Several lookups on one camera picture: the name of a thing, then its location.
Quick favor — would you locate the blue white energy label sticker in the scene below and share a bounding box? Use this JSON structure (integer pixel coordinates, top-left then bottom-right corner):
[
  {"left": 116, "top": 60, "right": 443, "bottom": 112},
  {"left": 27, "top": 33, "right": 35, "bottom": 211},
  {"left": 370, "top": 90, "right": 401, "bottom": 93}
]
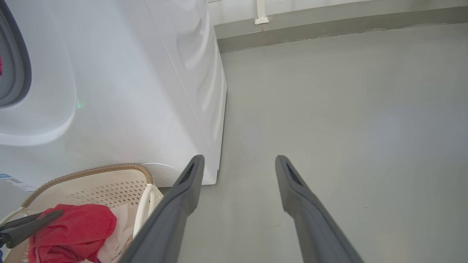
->
[{"left": 0, "top": 173, "right": 37, "bottom": 193}]

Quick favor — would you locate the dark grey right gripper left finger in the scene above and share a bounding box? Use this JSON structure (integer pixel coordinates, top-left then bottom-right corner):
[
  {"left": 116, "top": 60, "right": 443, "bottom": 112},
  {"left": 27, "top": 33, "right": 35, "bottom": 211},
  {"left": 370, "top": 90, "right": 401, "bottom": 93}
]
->
[{"left": 118, "top": 155, "right": 205, "bottom": 263}]

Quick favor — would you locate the cream perforated laundry basket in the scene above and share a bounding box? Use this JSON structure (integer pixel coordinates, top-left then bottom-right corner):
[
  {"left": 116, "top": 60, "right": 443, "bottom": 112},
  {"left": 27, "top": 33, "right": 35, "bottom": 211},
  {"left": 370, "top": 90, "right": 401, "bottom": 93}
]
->
[{"left": 0, "top": 163, "right": 165, "bottom": 263}]

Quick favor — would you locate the white metal frame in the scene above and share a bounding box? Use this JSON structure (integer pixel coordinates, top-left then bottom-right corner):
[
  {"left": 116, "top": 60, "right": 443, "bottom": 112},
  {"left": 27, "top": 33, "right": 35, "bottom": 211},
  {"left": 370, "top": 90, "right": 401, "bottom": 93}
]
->
[{"left": 254, "top": 0, "right": 269, "bottom": 25}]

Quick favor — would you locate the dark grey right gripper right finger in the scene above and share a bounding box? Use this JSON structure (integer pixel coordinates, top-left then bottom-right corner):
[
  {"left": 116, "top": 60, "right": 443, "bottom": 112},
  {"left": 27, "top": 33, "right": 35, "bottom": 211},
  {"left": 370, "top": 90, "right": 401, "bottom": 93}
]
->
[{"left": 275, "top": 155, "right": 363, "bottom": 263}]

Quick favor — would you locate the white front-load washing machine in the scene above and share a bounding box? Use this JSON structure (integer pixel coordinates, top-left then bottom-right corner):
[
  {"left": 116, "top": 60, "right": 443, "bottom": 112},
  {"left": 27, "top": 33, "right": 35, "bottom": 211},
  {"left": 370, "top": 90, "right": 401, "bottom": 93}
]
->
[{"left": 0, "top": 0, "right": 228, "bottom": 187}]

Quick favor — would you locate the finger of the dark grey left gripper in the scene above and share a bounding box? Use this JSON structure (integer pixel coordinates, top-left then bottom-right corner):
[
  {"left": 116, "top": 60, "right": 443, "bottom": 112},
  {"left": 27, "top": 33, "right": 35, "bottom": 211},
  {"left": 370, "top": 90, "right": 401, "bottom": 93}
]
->
[
  {"left": 0, "top": 213, "right": 46, "bottom": 232},
  {"left": 0, "top": 209, "right": 64, "bottom": 249}
]

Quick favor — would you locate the red and white garment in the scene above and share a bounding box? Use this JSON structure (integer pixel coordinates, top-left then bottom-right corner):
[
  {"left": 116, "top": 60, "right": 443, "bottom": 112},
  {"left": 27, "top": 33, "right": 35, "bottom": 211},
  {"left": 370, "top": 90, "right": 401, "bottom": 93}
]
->
[{"left": 27, "top": 204, "right": 117, "bottom": 263}]

